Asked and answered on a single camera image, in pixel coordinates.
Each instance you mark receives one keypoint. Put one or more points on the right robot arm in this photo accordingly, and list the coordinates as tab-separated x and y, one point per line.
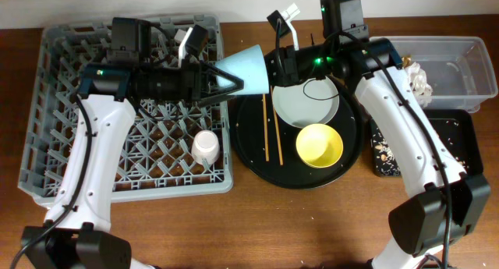
445	202

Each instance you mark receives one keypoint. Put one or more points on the yellow bowl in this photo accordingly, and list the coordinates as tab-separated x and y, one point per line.
319	146

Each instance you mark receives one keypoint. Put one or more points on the grey dishwasher rack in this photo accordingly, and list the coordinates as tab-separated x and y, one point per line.
156	160

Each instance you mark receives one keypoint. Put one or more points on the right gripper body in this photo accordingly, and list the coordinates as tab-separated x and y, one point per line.
306	62

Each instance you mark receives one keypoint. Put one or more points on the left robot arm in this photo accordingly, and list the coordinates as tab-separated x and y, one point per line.
76	229

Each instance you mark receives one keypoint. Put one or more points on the grey plate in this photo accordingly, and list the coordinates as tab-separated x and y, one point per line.
315	101

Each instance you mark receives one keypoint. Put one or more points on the food scraps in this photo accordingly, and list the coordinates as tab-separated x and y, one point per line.
449	130

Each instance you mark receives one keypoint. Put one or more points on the clear plastic bin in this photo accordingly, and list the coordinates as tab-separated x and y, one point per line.
458	69

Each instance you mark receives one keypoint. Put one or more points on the gold spoon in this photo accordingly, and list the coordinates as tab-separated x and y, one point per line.
406	61

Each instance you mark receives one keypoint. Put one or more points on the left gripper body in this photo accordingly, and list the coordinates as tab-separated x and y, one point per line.
171	83

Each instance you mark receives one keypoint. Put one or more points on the white tissue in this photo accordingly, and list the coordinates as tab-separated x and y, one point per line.
419	84

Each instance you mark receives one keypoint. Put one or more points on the black rectangular tray bin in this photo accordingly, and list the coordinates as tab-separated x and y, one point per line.
468	132

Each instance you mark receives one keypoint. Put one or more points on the light blue cup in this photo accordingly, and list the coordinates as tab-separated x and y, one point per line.
249	66

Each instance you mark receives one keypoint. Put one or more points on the pink cup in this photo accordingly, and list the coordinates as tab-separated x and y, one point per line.
205	147

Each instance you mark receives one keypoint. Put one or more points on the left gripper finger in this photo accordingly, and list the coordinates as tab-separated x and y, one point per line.
226	79
211	93

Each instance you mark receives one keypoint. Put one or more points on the wooden chopstick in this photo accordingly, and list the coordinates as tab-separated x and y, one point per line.
277	132
265	121

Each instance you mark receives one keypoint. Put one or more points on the round black tray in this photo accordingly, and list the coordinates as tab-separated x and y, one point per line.
247	136

